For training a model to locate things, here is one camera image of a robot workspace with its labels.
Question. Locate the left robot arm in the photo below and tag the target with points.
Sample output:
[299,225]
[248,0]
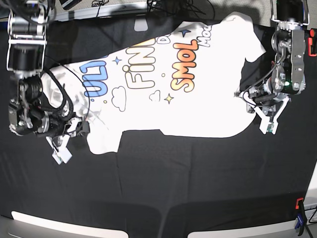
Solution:
[286,76]

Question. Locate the red clamp top right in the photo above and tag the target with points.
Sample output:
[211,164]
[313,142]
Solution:
[312,42]

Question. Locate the red blue clamp bottom right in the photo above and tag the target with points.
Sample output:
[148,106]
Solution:
[301,216]

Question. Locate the white printed t-shirt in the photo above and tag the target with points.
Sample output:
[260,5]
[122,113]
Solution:
[182,84]

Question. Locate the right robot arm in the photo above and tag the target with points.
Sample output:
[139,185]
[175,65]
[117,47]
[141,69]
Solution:
[27,30]

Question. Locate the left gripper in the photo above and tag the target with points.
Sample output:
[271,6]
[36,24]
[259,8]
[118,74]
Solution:
[268,97]

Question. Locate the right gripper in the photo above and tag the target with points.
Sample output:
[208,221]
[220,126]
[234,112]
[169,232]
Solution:
[74,127]

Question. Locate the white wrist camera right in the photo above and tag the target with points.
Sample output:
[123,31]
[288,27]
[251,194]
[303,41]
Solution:
[59,145]

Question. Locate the grey cloth clip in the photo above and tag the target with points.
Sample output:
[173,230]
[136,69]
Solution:
[140,24]

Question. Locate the black table cloth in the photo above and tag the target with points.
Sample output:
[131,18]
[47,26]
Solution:
[164,186]

